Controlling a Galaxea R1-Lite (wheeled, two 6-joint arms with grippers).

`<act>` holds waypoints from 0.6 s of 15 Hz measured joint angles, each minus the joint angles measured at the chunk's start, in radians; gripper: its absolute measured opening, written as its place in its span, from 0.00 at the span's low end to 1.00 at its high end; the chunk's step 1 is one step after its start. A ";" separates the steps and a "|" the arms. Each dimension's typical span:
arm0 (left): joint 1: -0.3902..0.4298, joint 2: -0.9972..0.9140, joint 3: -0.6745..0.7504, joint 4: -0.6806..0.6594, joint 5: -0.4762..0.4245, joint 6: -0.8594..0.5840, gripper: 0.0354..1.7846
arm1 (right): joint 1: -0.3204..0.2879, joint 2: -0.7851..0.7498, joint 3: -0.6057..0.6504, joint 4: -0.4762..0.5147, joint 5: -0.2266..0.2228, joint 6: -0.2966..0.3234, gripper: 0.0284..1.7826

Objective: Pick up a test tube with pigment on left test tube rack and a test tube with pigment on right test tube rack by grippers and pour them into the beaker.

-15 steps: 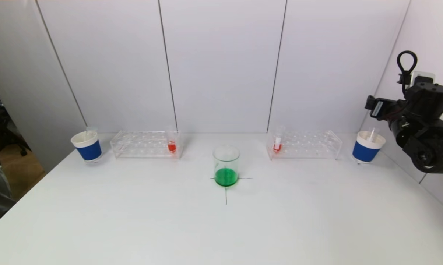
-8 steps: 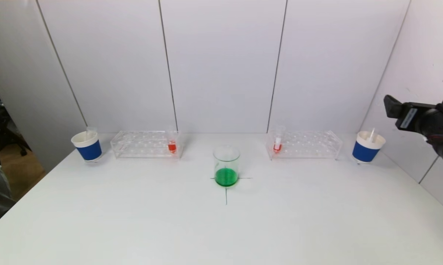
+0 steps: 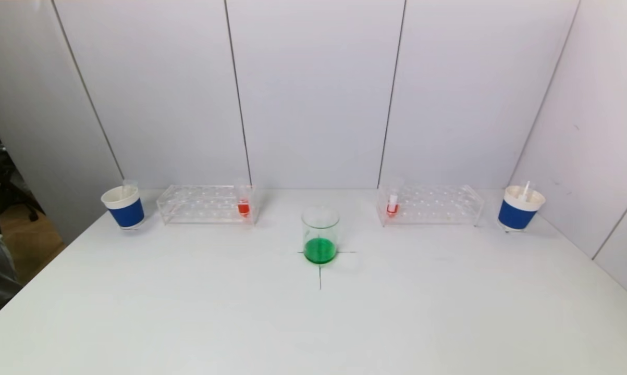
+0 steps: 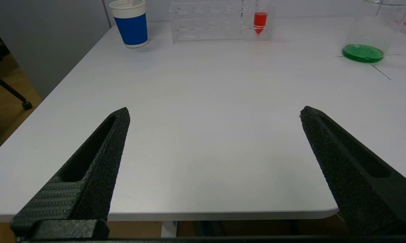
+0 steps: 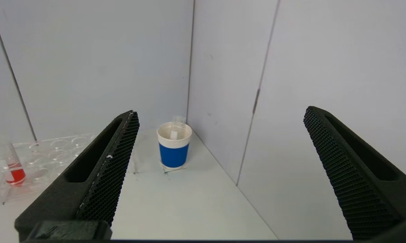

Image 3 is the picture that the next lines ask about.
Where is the clear glass beaker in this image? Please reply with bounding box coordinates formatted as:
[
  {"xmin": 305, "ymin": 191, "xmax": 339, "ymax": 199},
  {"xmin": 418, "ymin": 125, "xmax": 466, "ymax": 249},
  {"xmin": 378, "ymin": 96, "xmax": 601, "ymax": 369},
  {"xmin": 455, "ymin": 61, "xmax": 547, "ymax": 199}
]
[{"xmin": 301, "ymin": 206, "xmax": 340, "ymax": 265}]

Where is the red pigment test tube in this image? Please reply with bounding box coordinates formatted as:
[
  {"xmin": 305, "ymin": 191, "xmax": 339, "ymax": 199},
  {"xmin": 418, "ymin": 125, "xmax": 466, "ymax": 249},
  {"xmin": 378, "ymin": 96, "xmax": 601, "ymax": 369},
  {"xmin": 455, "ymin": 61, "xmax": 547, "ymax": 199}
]
[{"xmin": 233, "ymin": 178, "xmax": 252, "ymax": 219}]

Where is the white labelled red pigment tube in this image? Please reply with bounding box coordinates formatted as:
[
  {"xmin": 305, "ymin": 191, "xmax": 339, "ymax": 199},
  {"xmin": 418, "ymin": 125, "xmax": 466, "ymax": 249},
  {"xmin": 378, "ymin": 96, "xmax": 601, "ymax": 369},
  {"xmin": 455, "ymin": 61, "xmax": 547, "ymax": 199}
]
[{"xmin": 386, "ymin": 177, "xmax": 404, "ymax": 218}]

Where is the clear acrylic test tube rack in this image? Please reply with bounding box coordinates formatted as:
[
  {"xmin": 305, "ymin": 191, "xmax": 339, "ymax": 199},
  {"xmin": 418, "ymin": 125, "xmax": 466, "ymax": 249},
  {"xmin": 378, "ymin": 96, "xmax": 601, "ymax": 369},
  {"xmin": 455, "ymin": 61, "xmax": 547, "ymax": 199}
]
[
  {"xmin": 156, "ymin": 184, "xmax": 257, "ymax": 226},
  {"xmin": 376, "ymin": 184, "xmax": 485, "ymax": 228}
]

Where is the blue white paper cup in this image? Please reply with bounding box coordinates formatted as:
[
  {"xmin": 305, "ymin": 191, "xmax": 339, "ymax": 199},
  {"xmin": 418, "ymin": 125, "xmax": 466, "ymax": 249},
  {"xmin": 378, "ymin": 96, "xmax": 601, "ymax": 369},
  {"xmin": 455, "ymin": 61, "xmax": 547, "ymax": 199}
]
[
  {"xmin": 497, "ymin": 185, "xmax": 546, "ymax": 233},
  {"xmin": 100, "ymin": 184, "xmax": 146, "ymax": 230}
]

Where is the black office chair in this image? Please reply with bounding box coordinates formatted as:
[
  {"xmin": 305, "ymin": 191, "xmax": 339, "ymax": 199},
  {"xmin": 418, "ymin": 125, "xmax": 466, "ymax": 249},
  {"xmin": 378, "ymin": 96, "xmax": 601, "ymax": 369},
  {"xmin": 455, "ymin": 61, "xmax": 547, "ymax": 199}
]
[{"xmin": 0, "ymin": 104, "xmax": 39, "ymax": 222}]

